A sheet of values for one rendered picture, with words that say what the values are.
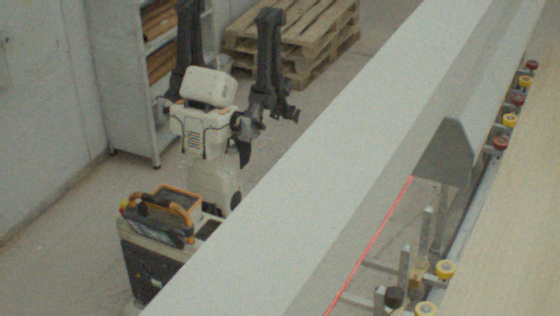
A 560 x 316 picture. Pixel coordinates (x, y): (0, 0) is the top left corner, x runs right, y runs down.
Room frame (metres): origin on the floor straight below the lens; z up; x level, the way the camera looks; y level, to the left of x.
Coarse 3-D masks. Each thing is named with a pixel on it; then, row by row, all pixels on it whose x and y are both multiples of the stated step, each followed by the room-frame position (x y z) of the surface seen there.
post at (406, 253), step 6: (408, 246) 1.80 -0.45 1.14; (402, 252) 1.79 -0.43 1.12; (408, 252) 1.78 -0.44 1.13; (402, 258) 1.78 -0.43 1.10; (408, 258) 1.77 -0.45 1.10; (402, 264) 1.78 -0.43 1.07; (408, 264) 1.78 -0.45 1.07; (402, 270) 1.78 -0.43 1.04; (408, 270) 1.78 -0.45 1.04; (402, 276) 1.78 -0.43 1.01; (408, 276) 1.79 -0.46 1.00; (402, 282) 1.78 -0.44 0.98; (408, 282) 1.80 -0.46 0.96; (402, 288) 1.78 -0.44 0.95
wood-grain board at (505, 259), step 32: (544, 64) 3.65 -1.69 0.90; (544, 96) 3.25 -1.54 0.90; (544, 128) 2.91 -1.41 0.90; (512, 160) 2.63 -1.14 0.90; (544, 160) 2.62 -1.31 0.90; (512, 192) 2.38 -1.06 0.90; (544, 192) 2.36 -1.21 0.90; (480, 224) 2.17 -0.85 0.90; (512, 224) 2.16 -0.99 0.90; (544, 224) 2.14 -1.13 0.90; (480, 256) 1.97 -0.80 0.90; (512, 256) 1.96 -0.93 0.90; (544, 256) 1.94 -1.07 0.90; (448, 288) 1.81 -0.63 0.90; (480, 288) 1.79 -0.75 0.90; (512, 288) 1.78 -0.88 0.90; (544, 288) 1.76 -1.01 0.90
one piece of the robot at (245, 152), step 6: (234, 138) 2.71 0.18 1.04; (234, 144) 2.70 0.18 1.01; (240, 144) 2.69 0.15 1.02; (246, 144) 2.73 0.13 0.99; (228, 150) 2.67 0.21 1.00; (234, 150) 2.66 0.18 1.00; (240, 150) 2.68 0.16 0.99; (246, 150) 2.73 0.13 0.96; (240, 156) 2.68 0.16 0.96; (246, 156) 2.72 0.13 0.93; (240, 162) 2.68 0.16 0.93; (246, 162) 2.72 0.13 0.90
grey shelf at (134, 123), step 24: (96, 0) 4.17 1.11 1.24; (120, 0) 4.07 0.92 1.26; (144, 0) 4.10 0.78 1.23; (96, 24) 4.19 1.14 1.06; (120, 24) 4.08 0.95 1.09; (96, 48) 4.20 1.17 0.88; (120, 48) 4.09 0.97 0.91; (144, 48) 4.08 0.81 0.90; (216, 48) 4.76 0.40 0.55; (96, 72) 4.22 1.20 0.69; (120, 72) 4.11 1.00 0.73; (144, 72) 4.01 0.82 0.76; (168, 72) 4.49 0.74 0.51; (120, 96) 4.13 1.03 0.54; (144, 96) 4.02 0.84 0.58; (120, 120) 4.15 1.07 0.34; (144, 120) 4.04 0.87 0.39; (120, 144) 4.17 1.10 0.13; (144, 144) 4.05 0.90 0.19
